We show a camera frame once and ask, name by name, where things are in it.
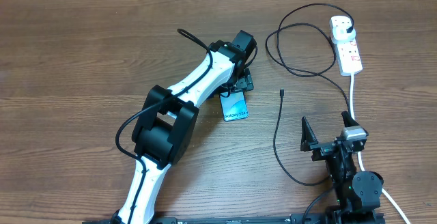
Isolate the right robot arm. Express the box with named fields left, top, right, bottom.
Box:
left=296, top=111, right=385, bottom=223

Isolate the Samsung Galaxy smartphone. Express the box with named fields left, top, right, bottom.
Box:
left=220, top=92, right=249, bottom=122

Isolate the white power strip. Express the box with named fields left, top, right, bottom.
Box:
left=329, top=16, right=363, bottom=76

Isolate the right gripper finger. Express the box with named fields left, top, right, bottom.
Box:
left=300, top=117, right=318, bottom=152
left=341, top=111, right=359, bottom=127

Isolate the white charger plug adapter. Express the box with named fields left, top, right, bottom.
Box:
left=331, top=27, right=356, bottom=44

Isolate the white power strip cord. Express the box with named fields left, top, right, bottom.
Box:
left=349, top=74, right=412, bottom=224

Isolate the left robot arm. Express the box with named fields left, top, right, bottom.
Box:
left=110, top=29, right=258, bottom=223

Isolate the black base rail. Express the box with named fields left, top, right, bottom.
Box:
left=81, top=212, right=386, bottom=224

